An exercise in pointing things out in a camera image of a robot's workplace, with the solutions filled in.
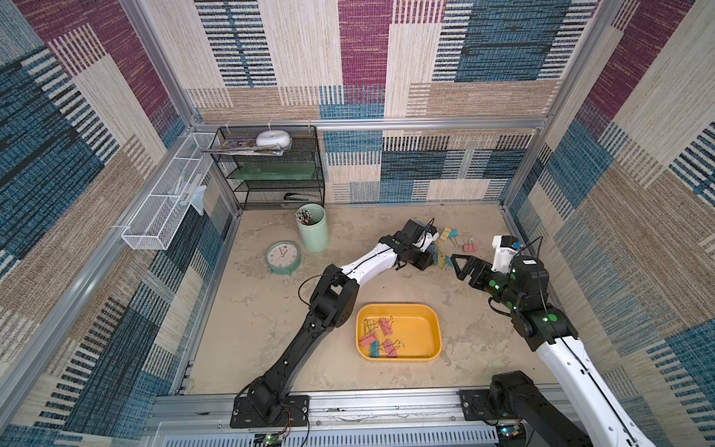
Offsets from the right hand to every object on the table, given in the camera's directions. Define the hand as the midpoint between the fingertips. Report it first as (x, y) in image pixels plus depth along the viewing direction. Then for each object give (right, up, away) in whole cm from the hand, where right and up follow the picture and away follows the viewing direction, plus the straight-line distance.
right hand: (463, 257), depth 75 cm
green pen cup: (-44, +11, +20) cm, 49 cm away
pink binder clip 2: (+13, +1, +30) cm, 33 cm away
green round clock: (-55, -2, +27) cm, 62 cm away
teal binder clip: (-23, -27, +7) cm, 36 cm away
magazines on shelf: (-66, +35, +17) cm, 76 cm away
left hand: (-3, -2, +26) cm, 26 cm away
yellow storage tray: (-15, -25, +14) cm, 32 cm away
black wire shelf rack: (-61, +31, +33) cm, 76 cm away
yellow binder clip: (-25, -22, +12) cm, 35 cm away
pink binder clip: (-25, -25, +8) cm, 36 cm away
